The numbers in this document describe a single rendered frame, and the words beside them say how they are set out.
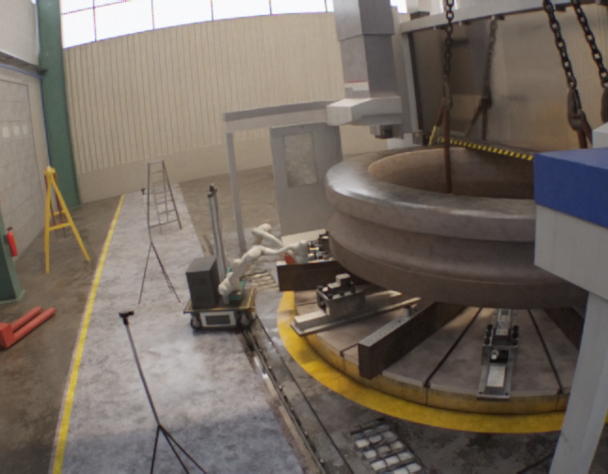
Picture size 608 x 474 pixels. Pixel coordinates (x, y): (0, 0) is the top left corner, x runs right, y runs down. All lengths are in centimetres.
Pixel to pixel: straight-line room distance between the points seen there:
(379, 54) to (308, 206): 337
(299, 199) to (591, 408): 847
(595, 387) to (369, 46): 765
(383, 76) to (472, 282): 499
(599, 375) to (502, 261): 314
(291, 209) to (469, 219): 569
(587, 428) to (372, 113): 737
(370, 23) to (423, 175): 285
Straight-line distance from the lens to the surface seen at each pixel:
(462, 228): 448
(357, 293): 559
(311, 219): 978
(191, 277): 644
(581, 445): 182
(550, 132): 704
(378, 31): 875
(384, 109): 861
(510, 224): 440
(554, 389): 458
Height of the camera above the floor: 291
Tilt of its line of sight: 18 degrees down
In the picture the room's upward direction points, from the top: 6 degrees counter-clockwise
